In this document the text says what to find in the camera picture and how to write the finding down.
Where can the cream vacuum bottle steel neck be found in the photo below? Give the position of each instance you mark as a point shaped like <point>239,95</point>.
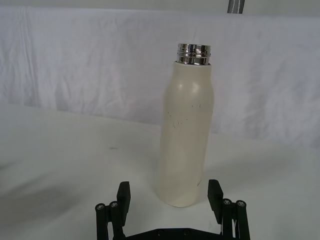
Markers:
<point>186,130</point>

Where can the white curtain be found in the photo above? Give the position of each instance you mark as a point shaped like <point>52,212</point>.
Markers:
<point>100,62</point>

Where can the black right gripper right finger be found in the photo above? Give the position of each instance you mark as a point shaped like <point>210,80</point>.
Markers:
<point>215,196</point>

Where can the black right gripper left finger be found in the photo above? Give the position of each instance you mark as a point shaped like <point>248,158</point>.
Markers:
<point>123,197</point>

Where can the grey striped post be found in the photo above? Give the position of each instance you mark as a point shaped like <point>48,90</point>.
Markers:
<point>235,5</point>

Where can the white table cloth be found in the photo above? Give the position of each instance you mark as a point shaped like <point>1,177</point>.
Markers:
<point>75,162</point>

